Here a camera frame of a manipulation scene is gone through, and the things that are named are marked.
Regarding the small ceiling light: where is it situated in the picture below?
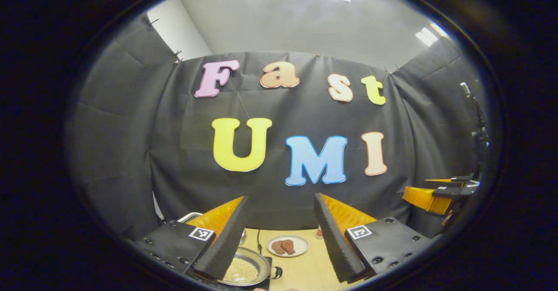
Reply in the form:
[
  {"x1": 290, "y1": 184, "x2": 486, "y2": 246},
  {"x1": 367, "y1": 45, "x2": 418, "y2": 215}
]
[{"x1": 415, "y1": 23, "x2": 449, "y2": 47}]

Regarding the round white plate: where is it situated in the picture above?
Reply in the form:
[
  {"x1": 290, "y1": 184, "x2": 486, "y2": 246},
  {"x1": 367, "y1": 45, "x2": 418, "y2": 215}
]
[{"x1": 266, "y1": 235, "x2": 310, "y2": 257}]

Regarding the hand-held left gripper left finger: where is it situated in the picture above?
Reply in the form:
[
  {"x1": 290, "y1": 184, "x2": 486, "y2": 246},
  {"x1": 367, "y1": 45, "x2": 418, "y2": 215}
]
[{"x1": 137, "y1": 195, "x2": 250, "y2": 281}]

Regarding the stainless steel pot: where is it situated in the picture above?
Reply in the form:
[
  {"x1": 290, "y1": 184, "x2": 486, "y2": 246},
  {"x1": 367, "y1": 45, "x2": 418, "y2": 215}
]
[{"x1": 218, "y1": 246, "x2": 283, "y2": 287}]

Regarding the large soybean pile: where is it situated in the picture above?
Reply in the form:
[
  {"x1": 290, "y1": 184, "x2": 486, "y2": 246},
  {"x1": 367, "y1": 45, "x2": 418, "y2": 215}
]
[{"x1": 223, "y1": 257, "x2": 259, "y2": 283}]

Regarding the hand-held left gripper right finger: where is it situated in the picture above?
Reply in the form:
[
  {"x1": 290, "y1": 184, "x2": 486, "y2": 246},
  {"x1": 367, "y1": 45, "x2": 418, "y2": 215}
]
[{"x1": 314, "y1": 193, "x2": 434, "y2": 283}]

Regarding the black induction cooktop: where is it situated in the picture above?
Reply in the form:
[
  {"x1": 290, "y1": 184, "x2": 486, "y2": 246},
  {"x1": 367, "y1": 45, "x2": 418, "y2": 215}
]
[{"x1": 185, "y1": 255, "x2": 273, "y2": 290}]

